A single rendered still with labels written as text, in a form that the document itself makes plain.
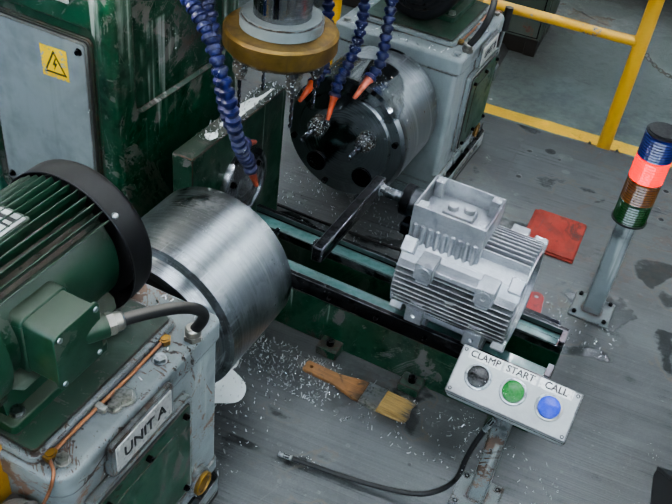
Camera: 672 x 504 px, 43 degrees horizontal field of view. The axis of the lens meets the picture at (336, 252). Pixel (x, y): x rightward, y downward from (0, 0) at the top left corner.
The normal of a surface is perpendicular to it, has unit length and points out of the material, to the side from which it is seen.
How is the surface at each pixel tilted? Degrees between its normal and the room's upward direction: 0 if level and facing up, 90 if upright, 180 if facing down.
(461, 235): 90
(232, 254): 36
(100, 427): 0
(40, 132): 90
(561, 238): 1
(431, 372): 90
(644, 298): 0
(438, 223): 90
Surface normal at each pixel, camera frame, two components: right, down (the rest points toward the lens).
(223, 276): 0.68, -0.31
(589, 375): 0.11, -0.77
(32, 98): -0.45, 0.53
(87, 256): 0.83, -0.05
